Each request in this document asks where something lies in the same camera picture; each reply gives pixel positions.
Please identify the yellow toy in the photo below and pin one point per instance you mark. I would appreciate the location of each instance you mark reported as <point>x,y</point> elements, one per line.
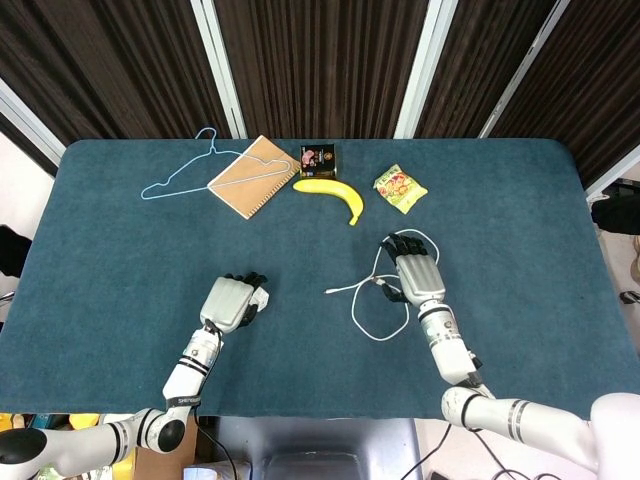
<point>85,421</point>

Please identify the dark brown slatted panel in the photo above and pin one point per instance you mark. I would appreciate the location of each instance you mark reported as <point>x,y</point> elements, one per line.
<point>320,65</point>
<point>595,75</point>
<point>110,65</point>
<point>480,65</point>

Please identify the white partition post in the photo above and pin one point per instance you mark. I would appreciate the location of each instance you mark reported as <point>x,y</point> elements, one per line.
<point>422,75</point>
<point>517,75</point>
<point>25,117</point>
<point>222,75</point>
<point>615,172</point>

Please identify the grey robot torso base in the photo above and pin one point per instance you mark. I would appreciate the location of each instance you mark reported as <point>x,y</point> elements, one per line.
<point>325,445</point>

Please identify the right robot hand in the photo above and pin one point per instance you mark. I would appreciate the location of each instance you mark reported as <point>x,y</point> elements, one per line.
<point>422,280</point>

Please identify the yellow banana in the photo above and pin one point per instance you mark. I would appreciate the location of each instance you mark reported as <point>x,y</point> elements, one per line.
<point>335,190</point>

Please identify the cardboard box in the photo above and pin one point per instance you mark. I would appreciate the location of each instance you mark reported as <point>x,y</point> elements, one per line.
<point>165,462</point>

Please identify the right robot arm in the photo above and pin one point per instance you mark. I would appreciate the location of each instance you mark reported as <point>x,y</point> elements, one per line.
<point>450,350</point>

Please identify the black printed box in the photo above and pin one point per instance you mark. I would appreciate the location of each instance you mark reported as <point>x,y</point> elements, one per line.
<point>318,160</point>

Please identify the brown spiral notebook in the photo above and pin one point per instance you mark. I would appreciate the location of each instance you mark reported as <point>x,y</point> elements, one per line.
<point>250,185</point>

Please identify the black object beside table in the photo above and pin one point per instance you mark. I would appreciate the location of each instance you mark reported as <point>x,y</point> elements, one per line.
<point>617,210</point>
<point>12,250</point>

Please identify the white charger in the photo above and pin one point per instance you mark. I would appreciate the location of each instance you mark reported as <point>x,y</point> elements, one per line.
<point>261,296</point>

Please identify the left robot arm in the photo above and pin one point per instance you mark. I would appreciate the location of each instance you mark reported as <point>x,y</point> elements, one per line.
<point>185,380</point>

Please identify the yellow snack packet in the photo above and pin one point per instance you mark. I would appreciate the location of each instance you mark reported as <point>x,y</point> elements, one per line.
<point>400,189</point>

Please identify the blue table cloth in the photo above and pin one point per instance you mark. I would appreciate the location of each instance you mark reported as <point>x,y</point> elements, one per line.
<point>125,250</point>

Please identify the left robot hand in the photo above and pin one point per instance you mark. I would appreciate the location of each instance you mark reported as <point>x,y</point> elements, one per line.
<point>225,305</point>

